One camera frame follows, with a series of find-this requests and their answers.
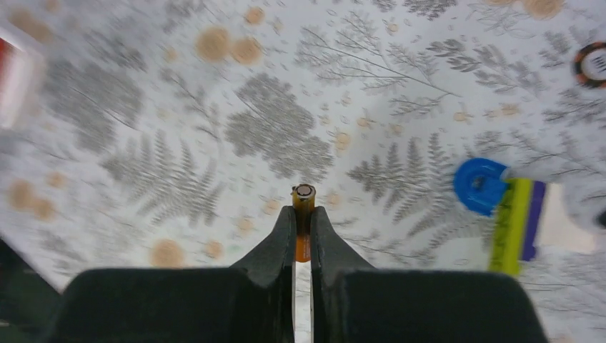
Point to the orange battery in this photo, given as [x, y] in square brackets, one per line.
[303, 198]

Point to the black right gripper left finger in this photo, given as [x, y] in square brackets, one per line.
[249, 301]

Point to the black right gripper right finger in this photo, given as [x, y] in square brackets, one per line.
[352, 301]

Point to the floral table mat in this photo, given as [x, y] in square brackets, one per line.
[169, 134]

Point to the green lego brick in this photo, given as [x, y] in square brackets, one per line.
[510, 226]

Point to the white red remote control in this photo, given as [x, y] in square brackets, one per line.
[23, 67]

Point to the white purple block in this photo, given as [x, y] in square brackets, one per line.
[549, 225]

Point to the poker chip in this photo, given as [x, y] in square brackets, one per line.
[589, 65]

